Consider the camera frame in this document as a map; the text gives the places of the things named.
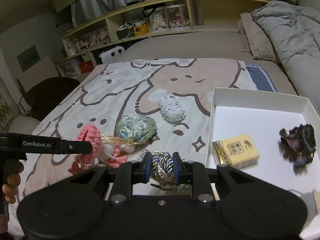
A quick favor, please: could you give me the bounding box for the white cardboard box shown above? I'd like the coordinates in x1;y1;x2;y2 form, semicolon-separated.
205;87;320;240

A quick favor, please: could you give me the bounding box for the pale blue crochet piece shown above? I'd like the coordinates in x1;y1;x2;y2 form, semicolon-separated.
159;94;186;124

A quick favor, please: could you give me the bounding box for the black box on shelf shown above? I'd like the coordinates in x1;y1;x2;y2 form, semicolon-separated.
116;30;134;40

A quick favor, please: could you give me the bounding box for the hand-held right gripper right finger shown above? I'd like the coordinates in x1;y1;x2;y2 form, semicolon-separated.
172;152;248;204

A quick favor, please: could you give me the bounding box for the yellow storage basket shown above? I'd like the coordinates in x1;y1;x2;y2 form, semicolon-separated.
133;25;148;36

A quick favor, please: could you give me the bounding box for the dark brown chair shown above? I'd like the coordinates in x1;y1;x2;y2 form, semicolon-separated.
24;77;80;122

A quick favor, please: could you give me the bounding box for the red doll in clear case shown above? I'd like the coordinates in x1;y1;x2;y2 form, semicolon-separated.
166;4;190;30

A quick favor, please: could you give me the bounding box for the braided cord bundle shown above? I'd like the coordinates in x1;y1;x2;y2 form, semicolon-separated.
139;151;192;193

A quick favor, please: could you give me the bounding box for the patterned cushion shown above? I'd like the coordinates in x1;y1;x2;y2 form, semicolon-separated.
0;90;15;130

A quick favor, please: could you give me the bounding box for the grey bed mattress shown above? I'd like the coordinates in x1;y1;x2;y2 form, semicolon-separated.
115;29;299;95

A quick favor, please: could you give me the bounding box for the clear storage bin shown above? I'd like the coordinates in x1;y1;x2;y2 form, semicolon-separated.
60;60;80;77

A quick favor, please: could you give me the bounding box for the blue brown crochet doll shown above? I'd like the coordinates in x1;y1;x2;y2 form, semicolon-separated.
279;124;317;168

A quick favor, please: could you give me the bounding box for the blue striped cloth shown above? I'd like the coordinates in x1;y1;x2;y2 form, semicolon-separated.
245;64;278;92

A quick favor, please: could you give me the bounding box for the small yellow box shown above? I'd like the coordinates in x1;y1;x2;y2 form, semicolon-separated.
212;134;260;168

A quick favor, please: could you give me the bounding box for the grey comforter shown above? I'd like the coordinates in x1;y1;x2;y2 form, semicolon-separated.
251;1;320;85

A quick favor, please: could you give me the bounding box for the white doll in clear case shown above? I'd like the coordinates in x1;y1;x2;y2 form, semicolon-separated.
149;6;168;33

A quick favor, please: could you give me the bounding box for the wooden shelf headboard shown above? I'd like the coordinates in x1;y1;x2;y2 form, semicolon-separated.
56;0;278;78

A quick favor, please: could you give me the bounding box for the pink crochet octopus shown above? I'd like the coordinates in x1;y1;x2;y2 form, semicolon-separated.
68;124;128;175

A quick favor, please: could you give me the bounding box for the cream crochet doll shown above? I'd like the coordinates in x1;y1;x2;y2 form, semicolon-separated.
99;141;135;160

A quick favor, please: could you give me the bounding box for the person's left hand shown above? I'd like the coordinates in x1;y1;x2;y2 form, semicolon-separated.
2;162;25;204

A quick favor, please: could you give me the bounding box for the white device with round eyes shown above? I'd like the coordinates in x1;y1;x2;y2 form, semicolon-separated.
99;45;127;65

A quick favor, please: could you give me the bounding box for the green floral fabric pouch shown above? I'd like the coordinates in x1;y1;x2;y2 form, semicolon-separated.
115;114;157;145

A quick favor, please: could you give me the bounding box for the grey knit cloth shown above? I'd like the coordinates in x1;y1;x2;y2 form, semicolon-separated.
287;189;320;222

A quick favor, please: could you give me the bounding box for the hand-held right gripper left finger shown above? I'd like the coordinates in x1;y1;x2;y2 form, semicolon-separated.
71;152;153;204

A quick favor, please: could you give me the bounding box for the picture card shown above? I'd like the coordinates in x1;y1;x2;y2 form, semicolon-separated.
92;29;110;46
80;32;95;49

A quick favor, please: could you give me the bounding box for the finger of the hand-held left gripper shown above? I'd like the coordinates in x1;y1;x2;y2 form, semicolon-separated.
60;139;92;155

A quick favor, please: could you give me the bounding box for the printed blanket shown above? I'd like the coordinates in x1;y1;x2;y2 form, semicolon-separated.
7;58;258;230

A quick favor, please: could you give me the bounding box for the red box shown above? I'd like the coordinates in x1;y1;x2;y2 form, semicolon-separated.
78;61;95;73

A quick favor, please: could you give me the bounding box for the grey fuzzy pillow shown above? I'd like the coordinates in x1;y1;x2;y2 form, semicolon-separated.
237;12;282;64

